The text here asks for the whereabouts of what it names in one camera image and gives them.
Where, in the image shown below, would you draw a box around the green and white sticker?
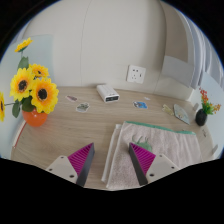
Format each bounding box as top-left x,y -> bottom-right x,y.
75,102 -> 91,113

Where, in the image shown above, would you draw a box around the frosted desk divider panel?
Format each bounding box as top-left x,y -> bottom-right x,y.
189,71 -> 224,161
0,33 -> 54,158

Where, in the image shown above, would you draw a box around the white rectangular box device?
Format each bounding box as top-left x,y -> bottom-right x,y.
96,84 -> 120,104

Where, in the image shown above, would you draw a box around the white wall socket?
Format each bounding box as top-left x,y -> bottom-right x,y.
126,64 -> 147,85

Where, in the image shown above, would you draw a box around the pink sticker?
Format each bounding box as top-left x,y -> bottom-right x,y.
65,95 -> 79,103

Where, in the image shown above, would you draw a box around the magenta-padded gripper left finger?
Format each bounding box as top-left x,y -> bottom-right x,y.
45,142 -> 96,188

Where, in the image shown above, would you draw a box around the yellow sunflower bouquet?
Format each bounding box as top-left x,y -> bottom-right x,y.
0,37 -> 60,123

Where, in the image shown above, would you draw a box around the black round vase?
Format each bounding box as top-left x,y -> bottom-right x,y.
194,108 -> 209,127

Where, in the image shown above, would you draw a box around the orange flowers with green leaves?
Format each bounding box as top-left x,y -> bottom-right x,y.
198,87 -> 222,116

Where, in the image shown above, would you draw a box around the yellow sticker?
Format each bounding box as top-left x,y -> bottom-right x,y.
162,103 -> 175,117

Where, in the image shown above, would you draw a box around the orange vase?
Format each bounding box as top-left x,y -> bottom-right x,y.
21,108 -> 49,128

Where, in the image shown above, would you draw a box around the blue sticker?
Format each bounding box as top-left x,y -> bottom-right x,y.
132,100 -> 149,110

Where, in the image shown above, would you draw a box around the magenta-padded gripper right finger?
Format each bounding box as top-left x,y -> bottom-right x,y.
128,142 -> 181,187

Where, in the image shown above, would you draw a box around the beige towel with green edge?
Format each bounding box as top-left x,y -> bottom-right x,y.
100,120 -> 204,192

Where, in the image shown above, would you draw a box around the white curtain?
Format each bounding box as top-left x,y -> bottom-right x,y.
173,6 -> 224,89

